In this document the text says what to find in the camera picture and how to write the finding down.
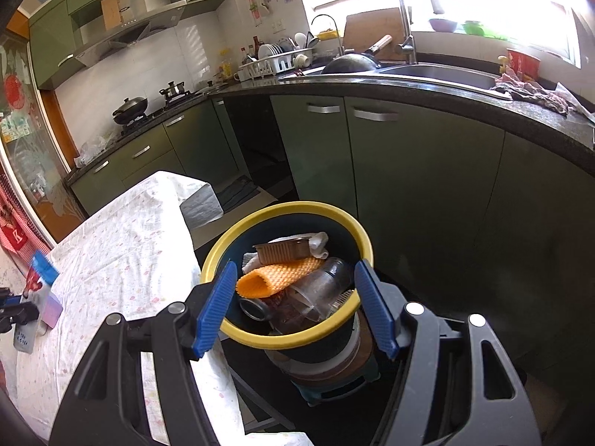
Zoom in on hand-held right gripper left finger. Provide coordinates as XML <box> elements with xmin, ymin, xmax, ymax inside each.
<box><xmin>49</xmin><ymin>260</ymin><xmax>239</xmax><ymax>446</ymax></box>

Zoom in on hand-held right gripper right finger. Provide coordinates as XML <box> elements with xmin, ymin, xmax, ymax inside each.
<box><xmin>354</xmin><ymin>259</ymin><xmax>542</xmax><ymax>446</ymax></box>

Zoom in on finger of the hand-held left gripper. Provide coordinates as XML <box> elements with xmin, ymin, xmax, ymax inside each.
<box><xmin>0</xmin><ymin>301</ymin><xmax>39</xmax><ymax>333</ymax></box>

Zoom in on white and blue milk carton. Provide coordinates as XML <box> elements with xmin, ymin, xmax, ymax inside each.
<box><xmin>14</xmin><ymin>250</ymin><xmax>60</xmax><ymax>356</ymax></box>

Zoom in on clear plastic cup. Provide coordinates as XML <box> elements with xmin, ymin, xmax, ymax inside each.
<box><xmin>284</xmin><ymin>269</ymin><xmax>354</xmax><ymax>323</ymax></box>

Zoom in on orange foam fruit net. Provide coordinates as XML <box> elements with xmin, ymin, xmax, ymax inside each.
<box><xmin>236</xmin><ymin>256</ymin><xmax>325</xmax><ymax>299</ymax></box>

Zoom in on white tissue paper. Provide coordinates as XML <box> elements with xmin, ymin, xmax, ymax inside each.
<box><xmin>242</xmin><ymin>231</ymin><xmax>330</xmax><ymax>275</ymax></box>

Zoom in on brown foil tray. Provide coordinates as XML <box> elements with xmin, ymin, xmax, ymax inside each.
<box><xmin>253</xmin><ymin>236</ymin><xmax>311</xmax><ymax>265</ymax></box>

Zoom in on yellow-rimmed dark bin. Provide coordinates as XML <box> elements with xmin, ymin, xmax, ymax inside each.
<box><xmin>200</xmin><ymin>201</ymin><xmax>375</xmax><ymax>377</ymax></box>

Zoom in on pink cardboard box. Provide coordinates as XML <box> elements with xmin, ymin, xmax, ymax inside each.
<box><xmin>39</xmin><ymin>290</ymin><xmax>64</xmax><ymax>329</ymax></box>

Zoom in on dark floor mat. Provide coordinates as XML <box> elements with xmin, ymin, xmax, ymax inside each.
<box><xmin>216</xmin><ymin>177</ymin><xmax>261</xmax><ymax>210</ymax></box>

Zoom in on green kitchen base cabinets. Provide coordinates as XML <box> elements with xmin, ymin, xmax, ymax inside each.
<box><xmin>70</xmin><ymin>95</ymin><xmax>595</xmax><ymax>382</ymax></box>

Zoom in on frosted glass door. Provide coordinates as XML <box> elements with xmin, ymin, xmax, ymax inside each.
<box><xmin>0</xmin><ymin>32</ymin><xmax>89</xmax><ymax>242</ymax></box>

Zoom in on white plastic bag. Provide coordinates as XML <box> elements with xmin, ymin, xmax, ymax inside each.
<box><xmin>74</xmin><ymin>135</ymin><xmax>117</xmax><ymax>168</ymax></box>

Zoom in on black gas stove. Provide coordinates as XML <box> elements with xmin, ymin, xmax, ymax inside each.
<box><xmin>118</xmin><ymin>90</ymin><xmax>210</xmax><ymax>135</ymax></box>

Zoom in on black wok with lid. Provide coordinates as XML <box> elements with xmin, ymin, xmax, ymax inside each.
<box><xmin>112</xmin><ymin>97</ymin><xmax>149</xmax><ymax>126</ymax></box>

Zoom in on small steel pot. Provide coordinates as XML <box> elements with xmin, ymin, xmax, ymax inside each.
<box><xmin>159</xmin><ymin>80</ymin><xmax>187</xmax><ymax>100</ymax></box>

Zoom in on steel kitchen sink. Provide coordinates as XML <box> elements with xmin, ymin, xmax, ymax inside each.
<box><xmin>372</xmin><ymin>62</ymin><xmax>512</xmax><ymax>98</ymax></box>

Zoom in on white dish rack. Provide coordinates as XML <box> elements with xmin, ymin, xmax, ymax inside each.
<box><xmin>237</xmin><ymin>44</ymin><xmax>312</xmax><ymax>80</ymax></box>

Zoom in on group of seasoning bottles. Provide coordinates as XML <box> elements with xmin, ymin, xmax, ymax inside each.
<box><xmin>239</xmin><ymin>36</ymin><xmax>261</xmax><ymax>65</ymax></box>

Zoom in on crumpled dish rag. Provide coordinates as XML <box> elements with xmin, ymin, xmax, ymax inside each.
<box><xmin>493</xmin><ymin>70</ymin><xmax>577</xmax><ymax>117</ymax></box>

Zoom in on wooden cutting board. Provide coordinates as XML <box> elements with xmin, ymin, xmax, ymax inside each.
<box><xmin>344</xmin><ymin>7</ymin><xmax>414</xmax><ymax>62</ymax></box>

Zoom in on yellow kettle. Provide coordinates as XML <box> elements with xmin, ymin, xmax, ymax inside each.
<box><xmin>311</xmin><ymin>14</ymin><xmax>345</xmax><ymax>42</ymax></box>

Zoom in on steel range hood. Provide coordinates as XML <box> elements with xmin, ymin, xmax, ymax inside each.
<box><xmin>74</xmin><ymin>7</ymin><xmax>187</xmax><ymax>68</ymax></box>

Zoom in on red container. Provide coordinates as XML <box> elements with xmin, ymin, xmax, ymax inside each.
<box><xmin>506</xmin><ymin>49</ymin><xmax>542</xmax><ymax>80</ymax></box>

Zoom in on green plastic item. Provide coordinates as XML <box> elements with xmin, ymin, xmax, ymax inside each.
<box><xmin>465</xmin><ymin>19</ymin><xmax>493</xmax><ymax>38</ymax></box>

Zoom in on steel sink faucet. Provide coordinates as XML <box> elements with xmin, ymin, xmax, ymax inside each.
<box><xmin>395</xmin><ymin>0</ymin><xmax>444</xmax><ymax>65</ymax></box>

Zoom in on brown cardboard box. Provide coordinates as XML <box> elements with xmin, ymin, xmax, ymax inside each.
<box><xmin>101</xmin><ymin>0</ymin><xmax>124</xmax><ymax>29</ymax></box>

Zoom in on window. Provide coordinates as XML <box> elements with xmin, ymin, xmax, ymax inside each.
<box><xmin>290</xmin><ymin>0</ymin><xmax>586</xmax><ymax>68</ymax></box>

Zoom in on black wok with wooden handle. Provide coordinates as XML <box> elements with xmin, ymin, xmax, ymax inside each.
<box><xmin>321</xmin><ymin>35</ymin><xmax>393</xmax><ymax>75</ymax></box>

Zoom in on green upper wall cabinets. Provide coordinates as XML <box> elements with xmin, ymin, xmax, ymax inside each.
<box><xmin>28</xmin><ymin>0</ymin><xmax>231</xmax><ymax>89</ymax></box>

